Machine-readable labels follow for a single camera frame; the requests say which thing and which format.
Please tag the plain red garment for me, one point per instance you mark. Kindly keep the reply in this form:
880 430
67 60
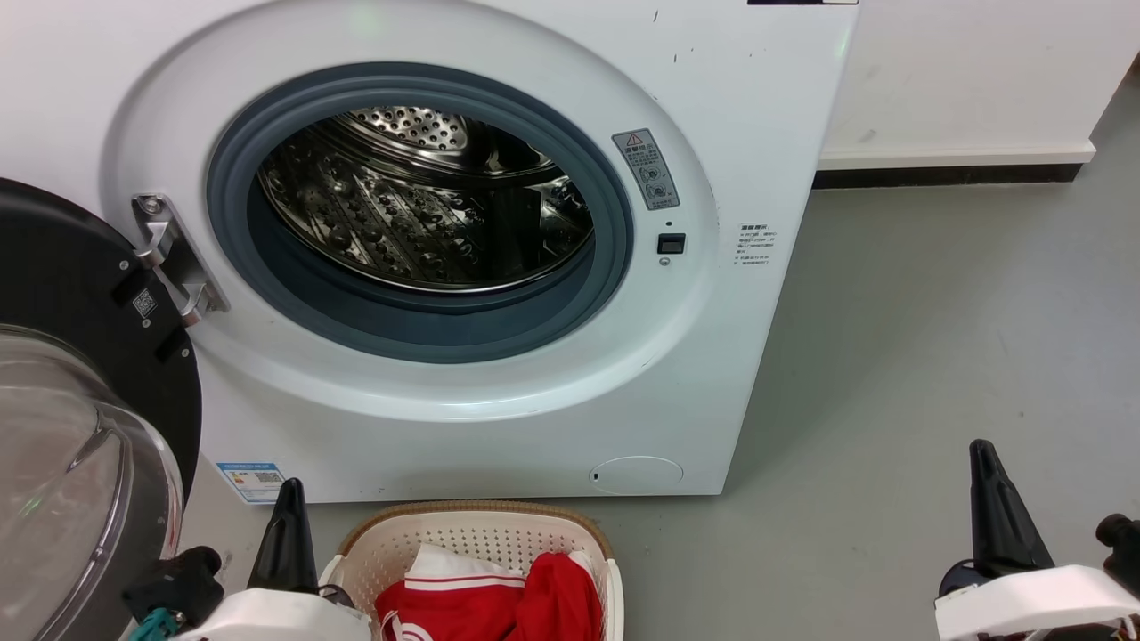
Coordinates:
561 601

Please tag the silver metal door hinge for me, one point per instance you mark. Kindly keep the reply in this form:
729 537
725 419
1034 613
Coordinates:
174 258

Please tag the white wall ledge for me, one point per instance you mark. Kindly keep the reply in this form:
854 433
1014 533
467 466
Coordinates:
953 155

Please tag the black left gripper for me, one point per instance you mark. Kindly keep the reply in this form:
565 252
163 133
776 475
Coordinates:
334 595

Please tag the grey rubber door gasket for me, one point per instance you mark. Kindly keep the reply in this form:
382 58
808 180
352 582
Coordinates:
419 331

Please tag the cream perforated laundry basket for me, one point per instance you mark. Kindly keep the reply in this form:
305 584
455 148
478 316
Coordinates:
481 532

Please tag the grey warning sticker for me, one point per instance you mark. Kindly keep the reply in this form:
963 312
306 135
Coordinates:
646 169

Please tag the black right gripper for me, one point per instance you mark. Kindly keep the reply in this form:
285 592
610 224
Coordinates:
960 575

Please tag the white text label sticker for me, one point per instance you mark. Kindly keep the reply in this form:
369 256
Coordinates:
756 246

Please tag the red jersey white print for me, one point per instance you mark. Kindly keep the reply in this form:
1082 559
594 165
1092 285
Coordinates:
454 596

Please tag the blue energy label sticker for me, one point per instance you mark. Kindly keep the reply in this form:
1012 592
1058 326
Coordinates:
251 482

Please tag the open washer door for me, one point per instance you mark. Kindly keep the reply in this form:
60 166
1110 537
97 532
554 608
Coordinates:
62 285

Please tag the white QR code sticker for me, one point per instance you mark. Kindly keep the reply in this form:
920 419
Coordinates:
145 303

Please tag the stainless steel washing machine drum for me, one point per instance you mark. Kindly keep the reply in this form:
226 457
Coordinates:
401 214

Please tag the white front-load washing machine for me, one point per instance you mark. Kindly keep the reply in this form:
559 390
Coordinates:
739 107

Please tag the round white filter cover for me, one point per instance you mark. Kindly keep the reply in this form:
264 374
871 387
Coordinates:
637 474

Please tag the black wall baseboard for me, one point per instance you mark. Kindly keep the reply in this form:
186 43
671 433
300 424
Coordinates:
944 175

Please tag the black door latch slot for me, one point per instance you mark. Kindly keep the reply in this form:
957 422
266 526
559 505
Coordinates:
671 244

